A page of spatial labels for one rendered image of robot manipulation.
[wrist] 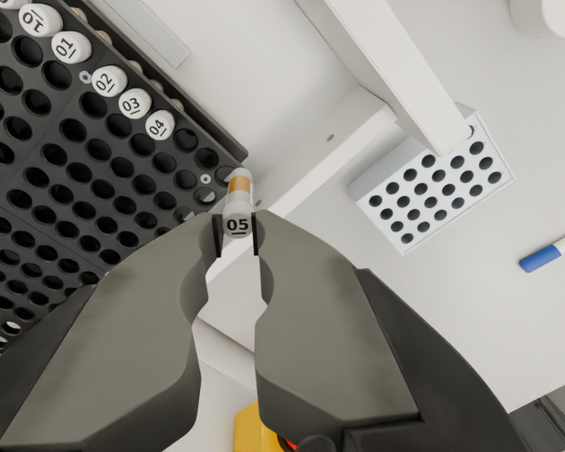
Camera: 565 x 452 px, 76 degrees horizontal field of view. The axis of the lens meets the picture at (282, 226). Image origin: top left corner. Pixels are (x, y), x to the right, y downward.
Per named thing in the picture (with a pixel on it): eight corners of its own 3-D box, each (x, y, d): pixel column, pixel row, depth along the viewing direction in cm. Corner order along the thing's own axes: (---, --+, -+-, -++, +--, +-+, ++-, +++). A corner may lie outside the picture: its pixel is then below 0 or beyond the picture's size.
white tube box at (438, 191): (455, 99, 33) (477, 109, 30) (493, 164, 36) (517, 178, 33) (346, 186, 37) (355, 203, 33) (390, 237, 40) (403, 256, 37)
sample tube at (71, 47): (120, 41, 19) (87, 48, 16) (107, 59, 20) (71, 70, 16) (99, 22, 19) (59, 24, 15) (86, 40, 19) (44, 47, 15)
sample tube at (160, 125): (190, 106, 21) (176, 127, 17) (178, 122, 22) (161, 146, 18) (172, 91, 21) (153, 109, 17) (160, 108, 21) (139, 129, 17)
